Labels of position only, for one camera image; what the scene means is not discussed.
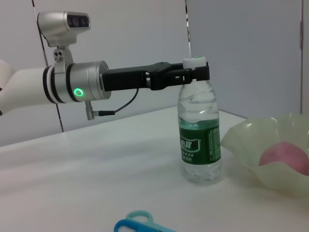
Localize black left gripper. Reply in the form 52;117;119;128
101;61;211;92

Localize clear water bottle green label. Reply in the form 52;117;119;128
177;56;222;186

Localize pink peach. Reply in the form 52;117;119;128
258;142;309;177

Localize blue scissors with sheath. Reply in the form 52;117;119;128
113;210;177;232

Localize translucent green wavy fruit bowl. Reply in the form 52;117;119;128
220;112;309;191

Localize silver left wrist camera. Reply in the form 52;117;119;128
37;11;91;73

